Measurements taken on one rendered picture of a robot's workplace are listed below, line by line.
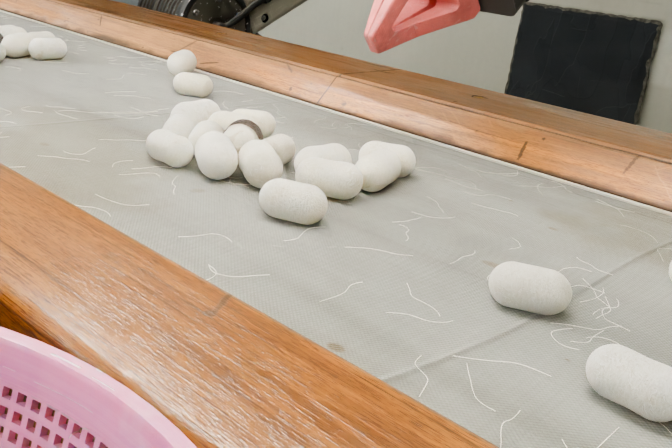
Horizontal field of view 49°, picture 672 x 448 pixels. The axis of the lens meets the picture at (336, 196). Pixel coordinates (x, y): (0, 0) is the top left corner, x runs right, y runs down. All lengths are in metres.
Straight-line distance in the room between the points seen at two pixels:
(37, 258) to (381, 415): 0.12
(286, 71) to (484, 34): 2.06
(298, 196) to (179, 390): 0.18
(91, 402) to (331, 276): 0.15
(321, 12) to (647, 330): 2.81
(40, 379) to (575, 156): 0.38
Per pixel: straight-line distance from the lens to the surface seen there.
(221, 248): 0.32
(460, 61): 2.73
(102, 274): 0.24
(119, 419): 0.17
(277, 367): 0.19
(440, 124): 0.55
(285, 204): 0.34
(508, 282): 0.29
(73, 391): 0.18
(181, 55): 0.68
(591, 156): 0.50
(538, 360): 0.27
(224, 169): 0.39
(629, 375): 0.25
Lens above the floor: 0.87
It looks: 19 degrees down
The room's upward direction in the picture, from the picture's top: 7 degrees clockwise
